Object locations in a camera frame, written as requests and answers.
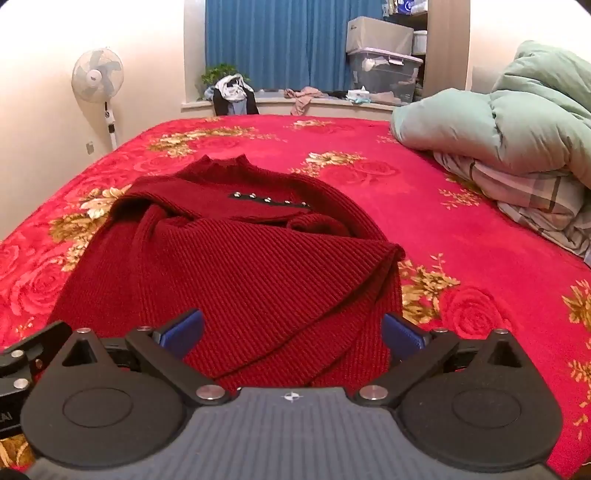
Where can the pink cloth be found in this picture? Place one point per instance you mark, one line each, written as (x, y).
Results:
(302, 99)

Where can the clear plastic storage bin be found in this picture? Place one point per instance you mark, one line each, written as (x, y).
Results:
(388, 76)

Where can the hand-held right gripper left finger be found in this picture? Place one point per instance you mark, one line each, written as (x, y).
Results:
(184, 330)

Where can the grey storage box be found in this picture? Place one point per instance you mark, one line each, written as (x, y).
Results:
(378, 34)

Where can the red floral blanket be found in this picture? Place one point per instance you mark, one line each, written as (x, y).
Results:
(369, 194)

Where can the white plastic container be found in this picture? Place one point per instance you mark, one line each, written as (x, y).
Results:
(419, 41)

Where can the white standing fan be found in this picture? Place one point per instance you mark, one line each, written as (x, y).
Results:
(97, 76)

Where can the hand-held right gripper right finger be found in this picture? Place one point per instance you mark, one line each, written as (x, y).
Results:
(401, 334)

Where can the tissue box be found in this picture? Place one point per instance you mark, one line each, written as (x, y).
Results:
(358, 95)

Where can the plaid bed sheet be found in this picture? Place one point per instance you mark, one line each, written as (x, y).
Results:
(531, 194)

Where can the light green pillow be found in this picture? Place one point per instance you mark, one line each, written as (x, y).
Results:
(531, 115)

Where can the beige wardrobe panel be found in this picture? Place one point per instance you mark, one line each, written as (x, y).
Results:
(445, 46)

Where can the white garment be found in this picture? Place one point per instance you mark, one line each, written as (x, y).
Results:
(233, 87)

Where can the pile of clothes on sill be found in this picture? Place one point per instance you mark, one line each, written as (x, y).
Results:
(224, 108)

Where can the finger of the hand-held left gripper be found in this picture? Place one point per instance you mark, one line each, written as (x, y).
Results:
(32, 350)

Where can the dark red knit sweater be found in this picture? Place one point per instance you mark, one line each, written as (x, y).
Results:
(254, 277)

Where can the blue curtain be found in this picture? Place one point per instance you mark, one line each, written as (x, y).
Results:
(277, 41)

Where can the green potted plant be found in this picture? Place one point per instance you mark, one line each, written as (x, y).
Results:
(219, 74)

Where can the shelf of packets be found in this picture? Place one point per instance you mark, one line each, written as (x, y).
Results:
(406, 7)

